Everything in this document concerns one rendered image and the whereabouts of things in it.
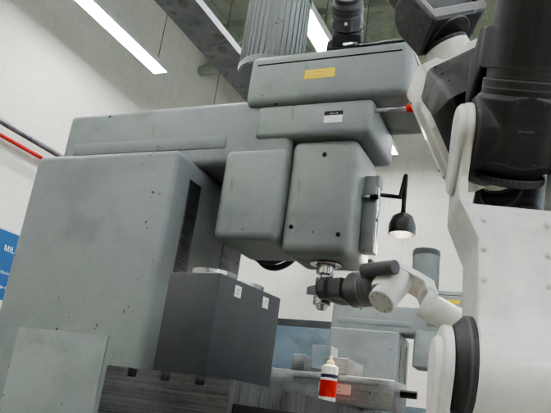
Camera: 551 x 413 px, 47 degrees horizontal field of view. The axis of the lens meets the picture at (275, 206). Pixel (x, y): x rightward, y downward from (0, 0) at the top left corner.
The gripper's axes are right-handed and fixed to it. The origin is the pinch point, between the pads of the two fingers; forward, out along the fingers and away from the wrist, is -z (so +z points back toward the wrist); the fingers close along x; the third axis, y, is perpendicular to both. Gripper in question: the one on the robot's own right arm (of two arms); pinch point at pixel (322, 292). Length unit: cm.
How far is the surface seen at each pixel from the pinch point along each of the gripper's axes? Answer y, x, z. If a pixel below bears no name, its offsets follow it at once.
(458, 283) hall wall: -153, -564, -328
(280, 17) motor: -82, 16, -14
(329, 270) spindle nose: -5.6, 0.8, 2.3
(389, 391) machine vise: 23.1, -7.4, 17.8
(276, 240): -11.2, 13.1, -5.7
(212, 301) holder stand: 14, 51, 24
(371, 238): -14.2, -3.3, 12.0
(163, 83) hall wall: -364, -236, -570
